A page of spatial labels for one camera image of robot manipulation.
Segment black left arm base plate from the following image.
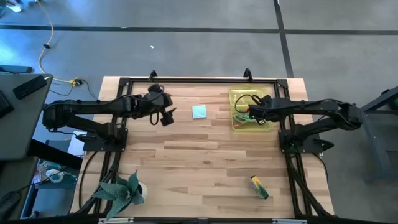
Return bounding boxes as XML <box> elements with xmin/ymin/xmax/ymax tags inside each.
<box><xmin>76</xmin><ymin>129</ymin><xmax>129</xmax><ymax>152</ymax></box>

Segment yellow floor cable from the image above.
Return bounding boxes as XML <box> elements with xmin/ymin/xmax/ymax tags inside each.
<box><xmin>35</xmin><ymin>0</ymin><xmax>82</xmax><ymax>87</ymax></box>

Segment black phone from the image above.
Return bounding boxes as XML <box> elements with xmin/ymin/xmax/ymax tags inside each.
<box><xmin>12</xmin><ymin>75</ymin><xmax>49</xmax><ymax>100</ymax></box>

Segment yellow green crayon box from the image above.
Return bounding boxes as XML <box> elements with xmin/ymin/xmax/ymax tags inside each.
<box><xmin>249</xmin><ymin>175</ymin><xmax>270</xmax><ymax>200</ymax></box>

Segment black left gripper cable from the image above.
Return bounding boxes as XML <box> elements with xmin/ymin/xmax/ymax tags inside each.
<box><xmin>124</xmin><ymin>84</ymin><xmax>165</xmax><ymax>126</ymax></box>

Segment grey desk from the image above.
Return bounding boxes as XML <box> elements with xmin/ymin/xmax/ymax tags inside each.
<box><xmin>0</xmin><ymin>73</ymin><xmax>54</xmax><ymax>161</ymax></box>

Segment white plant pot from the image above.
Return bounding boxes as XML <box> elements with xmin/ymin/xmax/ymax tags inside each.
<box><xmin>137</xmin><ymin>182</ymin><xmax>149</xmax><ymax>200</ymax></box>

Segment clutter with tape roll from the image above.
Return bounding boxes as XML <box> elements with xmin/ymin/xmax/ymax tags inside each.
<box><xmin>34</xmin><ymin>160</ymin><xmax>79</xmax><ymax>189</ymax></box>

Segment light blue sticky note pad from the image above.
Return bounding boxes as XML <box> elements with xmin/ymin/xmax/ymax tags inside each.
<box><xmin>191</xmin><ymin>105</ymin><xmax>208</xmax><ymax>120</ymax></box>

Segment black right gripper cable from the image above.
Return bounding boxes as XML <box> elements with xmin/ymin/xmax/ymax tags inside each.
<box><xmin>234</xmin><ymin>93</ymin><xmax>261</xmax><ymax>114</ymax></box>

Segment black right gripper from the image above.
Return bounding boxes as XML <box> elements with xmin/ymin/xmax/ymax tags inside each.
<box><xmin>248</xmin><ymin>95</ymin><xmax>276</xmax><ymax>126</ymax></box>

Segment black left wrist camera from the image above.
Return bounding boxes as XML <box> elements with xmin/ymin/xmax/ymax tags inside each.
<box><xmin>159</xmin><ymin>111</ymin><xmax>175</xmax><ymax>127</ymax></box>

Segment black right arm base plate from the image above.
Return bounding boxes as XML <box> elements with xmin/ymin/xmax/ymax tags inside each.
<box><xmin>278</xmin><ymin>129</ymin><xmax>335</xmax><ymax>155</ymax></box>

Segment black aluminium table frame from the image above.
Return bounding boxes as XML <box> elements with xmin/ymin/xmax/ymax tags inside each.
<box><xmin>73</xmin><ymin>67</ymin><xmax>335</xmax><ymax>220</ymax></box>

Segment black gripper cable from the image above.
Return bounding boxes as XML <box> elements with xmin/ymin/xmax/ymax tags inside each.
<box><xmin>124</xmin><ymin>84</ymin><xmax>165</xmax><ymax>126</ymax></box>
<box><xmin>234</xmin><ymin>93</ymin><xmax>261</xmax><ymax>114</ymax></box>

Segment black keyboard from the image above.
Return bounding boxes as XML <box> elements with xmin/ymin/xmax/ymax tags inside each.
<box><xmin>0</xmin><ymin>90</ymin><xmax>15</xmax><ymax>119</ymax></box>

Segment grey metal cart frame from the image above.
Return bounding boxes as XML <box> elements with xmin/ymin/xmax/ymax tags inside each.
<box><xmin>357</xmin><ymin>85</ymin><xmax>398</xmax><ymax>183</ymax></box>

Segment silver bracket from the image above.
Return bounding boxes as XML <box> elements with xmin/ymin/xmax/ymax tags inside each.
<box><xmin>272</xmin><ymin>218</ymin><xmax>308</xmax><ymax>224</ymax></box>
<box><xmin>98</xmin><ymin>217</ymin><xmax>135</xmax><ymax>224</ymax></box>

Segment green leafy plant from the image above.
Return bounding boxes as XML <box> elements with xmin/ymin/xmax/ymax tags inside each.
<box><xmin>91</xmin><ymin>170</ymin><xmax>146</xmax><ymax>220</ymax></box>

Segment yellow-green clear plastic case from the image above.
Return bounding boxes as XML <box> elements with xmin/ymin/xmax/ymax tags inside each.
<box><xmin>228</xmin><ymin>83</ymin><xmax>274</xmax><ymax>133</ymax></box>

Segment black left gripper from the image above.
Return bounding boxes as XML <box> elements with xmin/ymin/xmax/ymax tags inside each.
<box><xmin>136</xmin><ymin>83</ymin><xmax>178</xmax><ymax>120</ymax></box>

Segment black desk leg beam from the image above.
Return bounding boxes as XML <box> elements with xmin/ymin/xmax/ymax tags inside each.
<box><xmin>27</xmin><ymin>139</ymin><xmax>84</xmax><ymax>170</ymax></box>

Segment black flat device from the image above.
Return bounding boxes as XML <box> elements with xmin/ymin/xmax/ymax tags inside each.
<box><xmin>0</xmin><ymin>64</ymin><xmax>34</xmax><ymax>75</ymax></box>

